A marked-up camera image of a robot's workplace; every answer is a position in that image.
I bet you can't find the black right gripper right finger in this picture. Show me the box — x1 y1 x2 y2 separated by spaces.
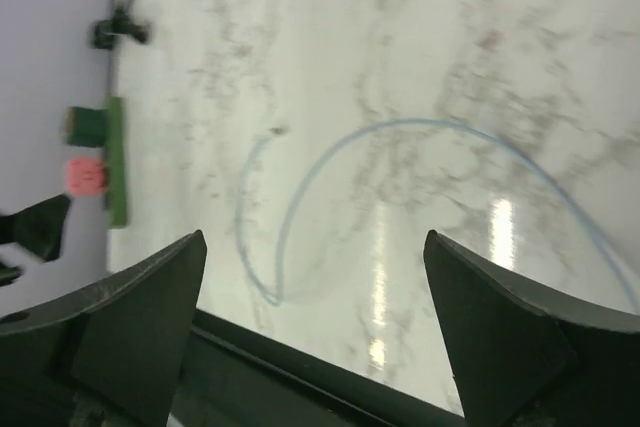
423 231 639 427

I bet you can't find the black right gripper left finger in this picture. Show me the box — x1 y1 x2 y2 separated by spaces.
1 231 207 426

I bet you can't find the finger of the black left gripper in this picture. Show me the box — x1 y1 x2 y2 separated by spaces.
1 193 70 262

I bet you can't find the pink plug in green strip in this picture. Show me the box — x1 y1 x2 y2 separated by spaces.
64 157 107 196

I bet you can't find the green power strip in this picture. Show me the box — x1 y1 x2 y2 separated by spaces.
65 95 131 227

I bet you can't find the black power cord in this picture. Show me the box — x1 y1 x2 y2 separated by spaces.
90 0 151 51

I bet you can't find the light blue thin cable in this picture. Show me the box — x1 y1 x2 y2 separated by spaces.
234 118 640 307

